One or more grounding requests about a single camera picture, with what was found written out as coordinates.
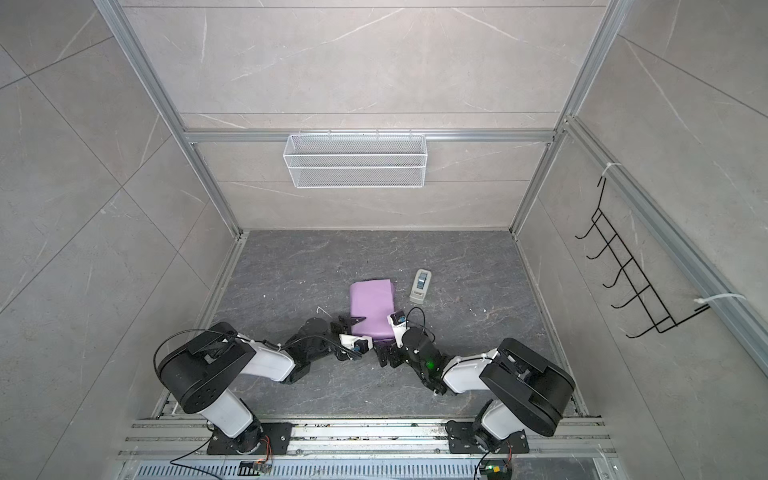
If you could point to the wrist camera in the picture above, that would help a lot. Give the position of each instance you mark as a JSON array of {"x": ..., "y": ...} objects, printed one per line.
[
  {"x": 360, "y": 344},
  {"x": 398, "y": 324}
]

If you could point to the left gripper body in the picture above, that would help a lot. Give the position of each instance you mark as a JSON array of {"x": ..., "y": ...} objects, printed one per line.
[{"x": 316, "y": 356}]

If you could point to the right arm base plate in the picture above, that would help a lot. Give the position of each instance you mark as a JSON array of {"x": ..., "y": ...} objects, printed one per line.
[{"x": 471, "y": 438}]

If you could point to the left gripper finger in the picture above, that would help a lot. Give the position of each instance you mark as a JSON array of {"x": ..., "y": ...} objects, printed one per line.
[
  {"x": 344, "y": 324},
  {"x": 344, "y": 354}
]

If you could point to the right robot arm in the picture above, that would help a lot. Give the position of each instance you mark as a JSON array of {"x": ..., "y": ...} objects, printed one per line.
[{"x": 530, "y": 393}]

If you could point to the pink wrapping paper sheet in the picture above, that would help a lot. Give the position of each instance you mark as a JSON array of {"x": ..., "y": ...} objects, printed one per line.
[{"x": 372, "y": 301}]

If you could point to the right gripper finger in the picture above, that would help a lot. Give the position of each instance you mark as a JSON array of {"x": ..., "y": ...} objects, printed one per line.
[
  {"x": 382, "y": 352},
  {"x": 395, "y": 357}
]

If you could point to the grey tape dispenser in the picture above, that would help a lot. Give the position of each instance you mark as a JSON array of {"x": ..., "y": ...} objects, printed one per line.
[{"x": 420, "y": 286}]

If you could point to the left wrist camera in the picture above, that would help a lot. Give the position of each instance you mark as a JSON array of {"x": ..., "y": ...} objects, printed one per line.
[{"x": 360, "y": 344}]

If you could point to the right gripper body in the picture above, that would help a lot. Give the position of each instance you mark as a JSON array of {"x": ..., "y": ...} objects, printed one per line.
[{"x": 418, "y": 368}]

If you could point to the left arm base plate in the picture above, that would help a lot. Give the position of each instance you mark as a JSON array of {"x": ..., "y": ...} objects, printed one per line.
[{"x": 266, "y": 438}]

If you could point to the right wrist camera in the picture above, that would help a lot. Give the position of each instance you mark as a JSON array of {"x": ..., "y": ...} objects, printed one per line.
[{"x": 398, "y": 324}]

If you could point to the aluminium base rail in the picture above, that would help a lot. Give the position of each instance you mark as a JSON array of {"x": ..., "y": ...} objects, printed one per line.
[{"x": 178, "y": 448}]

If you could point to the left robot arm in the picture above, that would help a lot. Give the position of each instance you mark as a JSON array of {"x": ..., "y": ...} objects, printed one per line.
[{"x": 200, "y": 372}]

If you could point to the white wire mesh basket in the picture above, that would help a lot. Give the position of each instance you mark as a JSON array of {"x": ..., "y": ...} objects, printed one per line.
[{"x": 356, "y": 161}]

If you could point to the black wire hook rack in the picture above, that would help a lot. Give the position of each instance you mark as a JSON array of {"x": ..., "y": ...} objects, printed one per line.
[{"x": 629, "y": 271}]

